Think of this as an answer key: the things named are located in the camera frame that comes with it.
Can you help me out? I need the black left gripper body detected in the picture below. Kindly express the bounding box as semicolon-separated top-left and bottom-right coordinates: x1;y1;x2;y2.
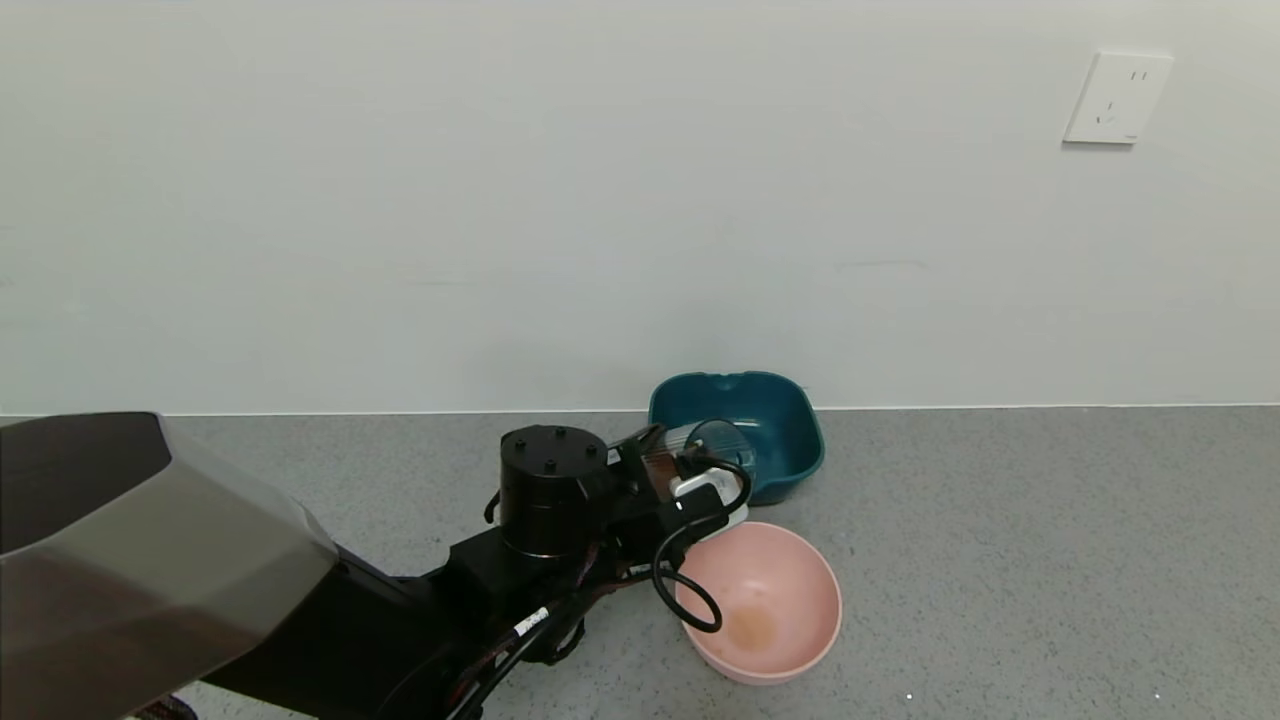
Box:
606;422;678;506

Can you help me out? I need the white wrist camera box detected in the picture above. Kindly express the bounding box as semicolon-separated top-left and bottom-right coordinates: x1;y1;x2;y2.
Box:
670;470;751;533

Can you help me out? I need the black arm wire bundle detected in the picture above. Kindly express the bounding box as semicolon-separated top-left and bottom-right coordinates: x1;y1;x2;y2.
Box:
440;570;641;720

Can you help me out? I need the teal square plastic basin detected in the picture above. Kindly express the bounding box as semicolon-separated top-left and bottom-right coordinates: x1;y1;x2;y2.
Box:
648;371;826;506

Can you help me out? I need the pink round bowl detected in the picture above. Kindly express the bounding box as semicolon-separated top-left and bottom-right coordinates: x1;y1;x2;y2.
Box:
676;521;843;686

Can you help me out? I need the black camera cable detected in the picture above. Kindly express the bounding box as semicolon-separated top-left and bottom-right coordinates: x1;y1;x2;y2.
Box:
650;455;757;636

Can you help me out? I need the white wall socket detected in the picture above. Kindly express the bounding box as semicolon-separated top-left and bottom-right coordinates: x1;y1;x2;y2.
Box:
1061;51;1174;147

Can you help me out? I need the clear blue ribbed cup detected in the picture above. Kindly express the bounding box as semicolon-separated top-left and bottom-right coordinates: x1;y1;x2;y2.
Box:
652;418;767;499

